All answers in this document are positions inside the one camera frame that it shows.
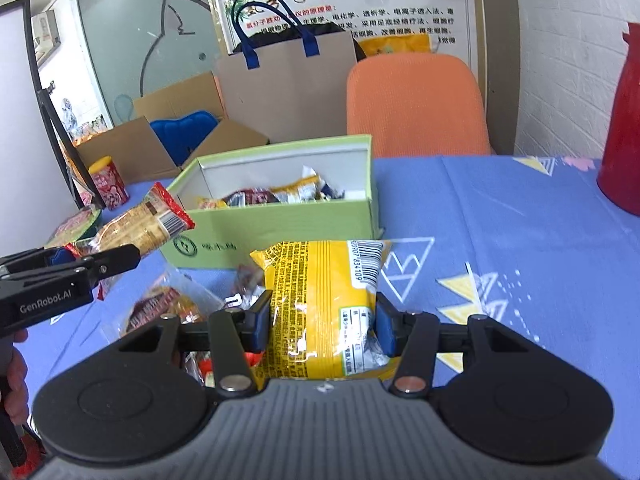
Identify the red thermos jug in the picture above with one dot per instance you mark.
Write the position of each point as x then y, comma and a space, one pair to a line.
625, 135

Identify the light green cardboard box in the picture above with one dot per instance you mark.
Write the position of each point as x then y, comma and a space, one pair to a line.
320, 220

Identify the pile of snack packets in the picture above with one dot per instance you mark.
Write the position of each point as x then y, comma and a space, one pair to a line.
165, 305

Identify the person's left hand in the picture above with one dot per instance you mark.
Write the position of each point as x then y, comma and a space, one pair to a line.
14, 375

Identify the cat outline window decal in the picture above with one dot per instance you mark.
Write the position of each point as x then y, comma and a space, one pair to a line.
165, 50

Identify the brown cardboard box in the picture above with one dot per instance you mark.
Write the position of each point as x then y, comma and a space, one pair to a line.
125, 150

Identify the tan snack packet red ends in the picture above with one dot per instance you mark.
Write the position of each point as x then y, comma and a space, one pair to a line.
140, 225

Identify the heap of mixed snack bags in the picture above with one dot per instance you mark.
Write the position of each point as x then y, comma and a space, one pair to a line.
255, 196

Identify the large yellow snack packet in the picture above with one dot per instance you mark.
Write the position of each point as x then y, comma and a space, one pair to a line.
320, 310

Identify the blue printed tablecloth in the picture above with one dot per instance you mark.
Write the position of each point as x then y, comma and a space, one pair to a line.
500, 240

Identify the blue plastic seat part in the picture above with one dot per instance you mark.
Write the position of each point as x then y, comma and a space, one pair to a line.
185, 135

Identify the red snack can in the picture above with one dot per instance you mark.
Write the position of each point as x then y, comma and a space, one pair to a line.
111, 187

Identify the text poster board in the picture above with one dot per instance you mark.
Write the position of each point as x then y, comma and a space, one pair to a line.
400, 5

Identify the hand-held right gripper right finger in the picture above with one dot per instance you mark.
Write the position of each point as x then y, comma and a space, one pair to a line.
385, 325

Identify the green instant noodle bowl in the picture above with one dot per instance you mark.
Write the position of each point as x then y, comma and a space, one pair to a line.
75, 225

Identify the orange mesh chair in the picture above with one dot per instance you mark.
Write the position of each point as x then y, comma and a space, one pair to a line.
415, 110

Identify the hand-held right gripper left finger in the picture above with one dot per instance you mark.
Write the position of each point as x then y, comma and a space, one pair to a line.
260, 320

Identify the black framed whiteboard stand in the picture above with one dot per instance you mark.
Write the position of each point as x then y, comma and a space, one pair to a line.
10, 110

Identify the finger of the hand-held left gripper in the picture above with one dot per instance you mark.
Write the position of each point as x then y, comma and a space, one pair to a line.
60, 256
117, 259

